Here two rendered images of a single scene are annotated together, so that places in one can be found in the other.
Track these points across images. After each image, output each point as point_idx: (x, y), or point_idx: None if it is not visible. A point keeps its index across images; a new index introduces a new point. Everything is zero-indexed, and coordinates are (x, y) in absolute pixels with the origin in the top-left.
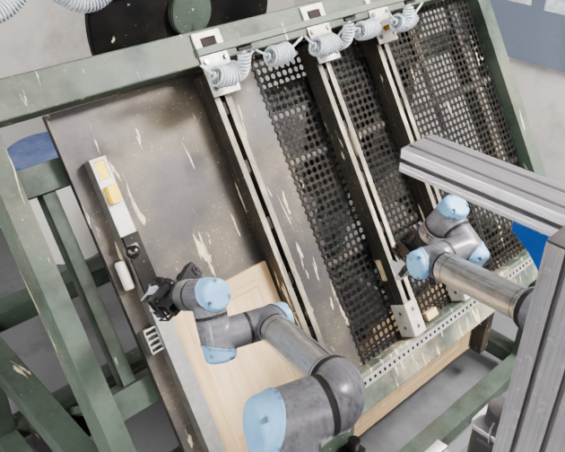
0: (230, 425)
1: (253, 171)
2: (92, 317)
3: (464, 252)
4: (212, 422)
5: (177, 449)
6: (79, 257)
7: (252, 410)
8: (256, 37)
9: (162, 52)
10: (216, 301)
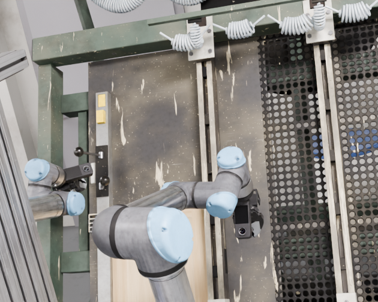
0: None
1: (209, 123)
2: None
3: (202, 195)
4: (108, 299)
5: None
6: (84, 157)
7: None
8: (202, 12)
9: (161, 25)
10: (29, 172)
